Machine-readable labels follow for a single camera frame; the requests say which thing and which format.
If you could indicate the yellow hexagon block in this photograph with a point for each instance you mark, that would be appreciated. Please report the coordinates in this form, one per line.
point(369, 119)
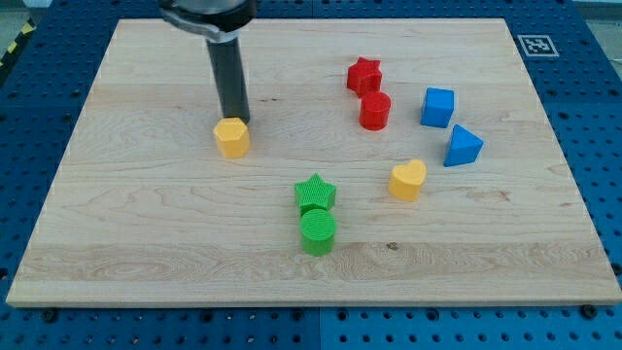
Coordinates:
point(232, 137)

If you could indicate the white fiducial marker tag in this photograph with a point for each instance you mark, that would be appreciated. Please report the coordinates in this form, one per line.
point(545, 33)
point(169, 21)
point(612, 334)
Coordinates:
point(537, 45)

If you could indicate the yellow heart block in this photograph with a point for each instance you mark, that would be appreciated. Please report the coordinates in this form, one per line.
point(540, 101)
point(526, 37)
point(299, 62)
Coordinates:
point(406, 180)

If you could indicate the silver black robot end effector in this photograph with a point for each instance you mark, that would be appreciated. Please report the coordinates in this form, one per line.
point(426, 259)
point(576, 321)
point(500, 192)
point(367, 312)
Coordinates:
point(218, 21)

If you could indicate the yellow black hazard tape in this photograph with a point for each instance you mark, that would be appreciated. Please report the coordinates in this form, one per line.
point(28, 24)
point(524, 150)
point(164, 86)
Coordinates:
point(17, 46)

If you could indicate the blue cube block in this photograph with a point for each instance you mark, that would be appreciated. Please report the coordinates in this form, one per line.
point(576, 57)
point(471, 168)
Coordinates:
point(438, 107)

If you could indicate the red cylinder block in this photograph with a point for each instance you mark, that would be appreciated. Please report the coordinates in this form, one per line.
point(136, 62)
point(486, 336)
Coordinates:
point(375, 110)

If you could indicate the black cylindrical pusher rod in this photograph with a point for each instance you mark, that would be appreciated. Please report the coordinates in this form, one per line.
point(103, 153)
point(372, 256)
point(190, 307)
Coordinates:
point(229, 78)

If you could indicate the green star block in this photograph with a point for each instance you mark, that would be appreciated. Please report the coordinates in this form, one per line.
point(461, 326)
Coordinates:
point(314, 193)

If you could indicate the blue triangle block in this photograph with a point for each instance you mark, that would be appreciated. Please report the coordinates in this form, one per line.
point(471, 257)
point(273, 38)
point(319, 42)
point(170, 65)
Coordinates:
point(464, 147)

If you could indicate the wooden board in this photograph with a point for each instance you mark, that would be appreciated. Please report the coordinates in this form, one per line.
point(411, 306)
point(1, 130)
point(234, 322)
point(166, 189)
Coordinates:
point(404, 162)

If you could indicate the green cylinder block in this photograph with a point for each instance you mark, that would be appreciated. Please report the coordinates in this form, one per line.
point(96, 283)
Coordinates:
point(318, 228)

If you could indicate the red star block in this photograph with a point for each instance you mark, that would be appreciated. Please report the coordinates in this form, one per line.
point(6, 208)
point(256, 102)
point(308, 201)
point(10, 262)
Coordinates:
point(364, 76)

